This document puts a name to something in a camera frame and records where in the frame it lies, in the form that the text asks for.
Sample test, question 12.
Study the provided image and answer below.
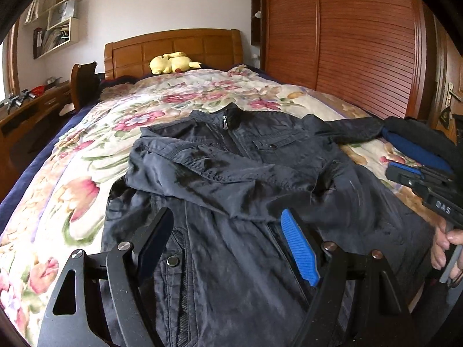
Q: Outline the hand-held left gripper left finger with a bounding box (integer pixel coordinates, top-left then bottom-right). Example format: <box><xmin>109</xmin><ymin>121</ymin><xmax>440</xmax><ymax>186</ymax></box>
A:
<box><xmin>36</xmin><ymin>207</ymin><xmax>175</xmax><ymax>347</ymax></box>

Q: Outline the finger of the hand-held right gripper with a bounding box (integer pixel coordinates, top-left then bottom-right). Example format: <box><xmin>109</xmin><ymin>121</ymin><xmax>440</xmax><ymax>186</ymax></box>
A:
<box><xmin>385</xmin><ymin>169</ymin><xmax>429</xmax><ymax>198</ymax></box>
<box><xmin>388</xmin><ymin>161</ymin><xmax>454</xmax><ymax>181</ymax></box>

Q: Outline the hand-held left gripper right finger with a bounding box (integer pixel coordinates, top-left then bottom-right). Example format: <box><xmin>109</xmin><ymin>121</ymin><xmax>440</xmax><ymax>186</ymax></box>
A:
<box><xmin>280</xmin><ymin>208</ymin><xmax>417</xmax><ymax>347</ymax></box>

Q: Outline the dark grey zip jacket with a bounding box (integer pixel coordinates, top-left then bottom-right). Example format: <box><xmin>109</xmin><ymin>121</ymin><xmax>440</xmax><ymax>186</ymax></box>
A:
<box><xmin>101</xmin><ymin>102</ymin><xmax>435</xmax><ymax>347</ymax></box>

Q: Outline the person's right hand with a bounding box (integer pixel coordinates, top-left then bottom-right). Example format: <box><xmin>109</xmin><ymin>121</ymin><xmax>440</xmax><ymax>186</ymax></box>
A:
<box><xmin>432</xmin><ymin>220</ymin><xmax>463</xmax><ymax>272</ymax></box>

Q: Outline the folded blue garment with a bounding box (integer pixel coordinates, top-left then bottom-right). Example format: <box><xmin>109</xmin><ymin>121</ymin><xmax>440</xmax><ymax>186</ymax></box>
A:
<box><xmin>383</xmin><ymin>126</ymin><xmax>454</xmax><ymax>175</ymax></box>

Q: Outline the folded dark garment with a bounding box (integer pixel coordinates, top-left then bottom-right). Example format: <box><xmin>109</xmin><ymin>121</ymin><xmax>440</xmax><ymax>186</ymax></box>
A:
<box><xmin>383</xmin><ymin>116</ymin><xmax>461</xmax><ymax>169</ymax></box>

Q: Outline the floral quilted blanket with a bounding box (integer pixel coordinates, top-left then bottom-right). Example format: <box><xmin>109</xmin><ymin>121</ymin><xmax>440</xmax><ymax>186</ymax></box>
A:
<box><xmin>0</xmin><ymin>66</ymin><xmax>445</xmax><ymax>337</ymax></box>

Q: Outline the wooden slatted wardrobe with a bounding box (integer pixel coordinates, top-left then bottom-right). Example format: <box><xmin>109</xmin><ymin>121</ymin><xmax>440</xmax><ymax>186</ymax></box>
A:
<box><xmin>260</xmin><ymin>0</ymin><xmax>446</xmax><ymax>131</ymax></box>

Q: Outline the wooden chair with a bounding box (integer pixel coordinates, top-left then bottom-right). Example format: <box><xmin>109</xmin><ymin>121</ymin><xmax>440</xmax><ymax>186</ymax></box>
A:
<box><xmin>70</xmin><ymin>61</ymin><xmax>102</xmax><ymax>113</ymax></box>

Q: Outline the yellow plush toy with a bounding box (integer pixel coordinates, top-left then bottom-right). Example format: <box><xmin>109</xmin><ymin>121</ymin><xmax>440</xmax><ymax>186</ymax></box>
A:
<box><xmin>149</xmin><ymin>52</ymin><xmax>202</xmax><ymax>76</ymax></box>

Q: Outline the wooden desk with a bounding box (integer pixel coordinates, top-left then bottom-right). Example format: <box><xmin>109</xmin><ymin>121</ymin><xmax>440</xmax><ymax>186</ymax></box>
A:
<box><xmin>0</xmin><ymin>80</ymin><xmax>74</xmax><ymax>154</ymax></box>

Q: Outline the black tool on desk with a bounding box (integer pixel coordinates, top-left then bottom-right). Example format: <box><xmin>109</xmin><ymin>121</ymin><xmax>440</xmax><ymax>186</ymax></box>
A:
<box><xmin>4</xmin><ymin>90</ymin><xmax>37</xmax><ymax>113</ymax></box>

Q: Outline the wooden bed headboard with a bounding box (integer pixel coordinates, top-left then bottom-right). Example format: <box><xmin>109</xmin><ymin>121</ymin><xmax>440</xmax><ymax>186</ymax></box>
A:
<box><xmin>104</xmin><ymin>29</ymin><xmax>244</xmax><ymax>80</ymax></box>

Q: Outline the wooden open shelf column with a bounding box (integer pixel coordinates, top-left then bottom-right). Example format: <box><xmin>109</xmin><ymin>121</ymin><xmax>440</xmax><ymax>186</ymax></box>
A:
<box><xmin>250</xmin><ymin>0</ymin><xmax>267</xmax><ymax>47</ymax></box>

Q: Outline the metal door handle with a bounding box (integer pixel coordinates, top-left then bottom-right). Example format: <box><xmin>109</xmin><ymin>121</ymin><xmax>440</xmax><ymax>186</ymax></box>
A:
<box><xmin>444</xmin><ymin>82</ymin><xmax>463</xmax><ymax>104</ymax></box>

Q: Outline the wooden window frame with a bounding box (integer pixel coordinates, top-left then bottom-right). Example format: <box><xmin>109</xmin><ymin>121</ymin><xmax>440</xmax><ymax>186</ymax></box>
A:
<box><xmin>0</xmin><ymin>18</ymin><xmax>21</xmax><ymax>99</ymax></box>

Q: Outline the white wall shelf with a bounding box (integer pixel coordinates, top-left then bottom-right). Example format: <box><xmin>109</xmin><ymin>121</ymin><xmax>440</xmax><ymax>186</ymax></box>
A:
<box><xmin>23</xmin><ymin>0</ymin><xmax>84</xmax><ymax>59</ymax></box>

